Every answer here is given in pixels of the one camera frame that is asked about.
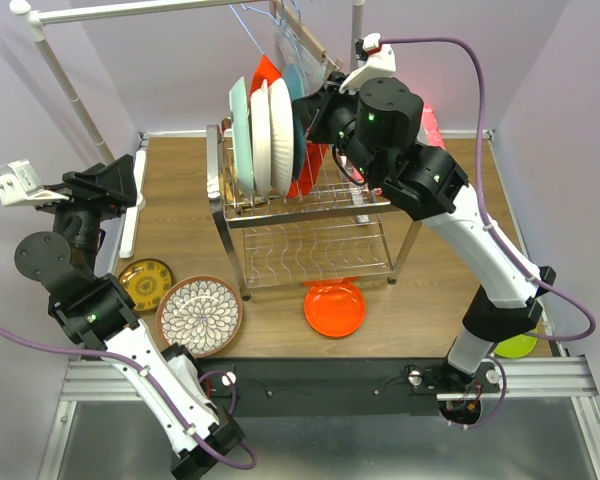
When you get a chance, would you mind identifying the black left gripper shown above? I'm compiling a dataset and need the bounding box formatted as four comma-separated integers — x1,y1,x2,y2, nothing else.
24,150,136,273

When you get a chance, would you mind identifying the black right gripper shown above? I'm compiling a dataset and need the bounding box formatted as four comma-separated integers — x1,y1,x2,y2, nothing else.
289,71,381,185

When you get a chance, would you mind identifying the flower plate brown rim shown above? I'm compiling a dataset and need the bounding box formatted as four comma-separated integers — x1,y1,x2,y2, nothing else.
268,78,294,197
156,276,243,357

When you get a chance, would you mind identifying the teal scalloped plate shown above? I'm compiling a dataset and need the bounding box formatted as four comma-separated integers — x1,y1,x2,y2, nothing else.
282,64,306,180

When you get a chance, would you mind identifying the mint rectangular plate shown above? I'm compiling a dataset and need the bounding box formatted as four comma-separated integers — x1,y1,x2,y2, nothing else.
229,77,255,198

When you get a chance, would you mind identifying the yellow patterned small plate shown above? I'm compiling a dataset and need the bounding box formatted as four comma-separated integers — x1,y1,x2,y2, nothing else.
118,258,175,314

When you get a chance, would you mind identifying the cream plate blue swirl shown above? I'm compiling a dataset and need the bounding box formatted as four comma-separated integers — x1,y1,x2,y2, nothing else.
250,80,271,197

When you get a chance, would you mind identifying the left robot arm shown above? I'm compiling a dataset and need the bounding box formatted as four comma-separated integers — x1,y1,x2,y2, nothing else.
0,155,256,479

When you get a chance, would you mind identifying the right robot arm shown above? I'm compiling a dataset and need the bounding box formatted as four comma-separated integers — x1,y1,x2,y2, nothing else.
292,72,556,392

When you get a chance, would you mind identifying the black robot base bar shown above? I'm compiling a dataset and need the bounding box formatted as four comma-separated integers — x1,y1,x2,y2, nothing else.
197,357,500,417

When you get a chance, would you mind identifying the orange garment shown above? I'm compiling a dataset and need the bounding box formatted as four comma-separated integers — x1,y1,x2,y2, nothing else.
249,54,327,198

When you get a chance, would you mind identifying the pink printed garment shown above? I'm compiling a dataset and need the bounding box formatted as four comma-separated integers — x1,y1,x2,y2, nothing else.
421,104,446,149

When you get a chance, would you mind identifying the orange plastic plate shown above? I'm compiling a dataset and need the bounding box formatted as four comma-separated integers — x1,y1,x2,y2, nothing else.
304,279,367,338

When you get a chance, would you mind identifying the lime green plate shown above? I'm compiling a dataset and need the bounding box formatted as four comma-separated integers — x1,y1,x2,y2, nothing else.
491,329,538,359

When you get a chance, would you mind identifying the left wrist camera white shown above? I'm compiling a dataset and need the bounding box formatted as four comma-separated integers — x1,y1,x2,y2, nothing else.
0,159,69,207

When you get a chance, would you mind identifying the steel wire dish rack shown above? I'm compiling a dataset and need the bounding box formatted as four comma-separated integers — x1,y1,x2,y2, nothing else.
206,125,422,301

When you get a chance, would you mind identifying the blue wire hanger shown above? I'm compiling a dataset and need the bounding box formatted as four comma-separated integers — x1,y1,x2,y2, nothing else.
230,1,280,59

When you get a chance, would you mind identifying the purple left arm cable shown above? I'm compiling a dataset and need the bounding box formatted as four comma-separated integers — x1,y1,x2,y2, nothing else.
0,309,258,471

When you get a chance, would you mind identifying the white clothes rail frame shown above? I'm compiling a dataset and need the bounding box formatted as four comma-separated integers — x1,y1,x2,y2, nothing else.
9,1,366,259

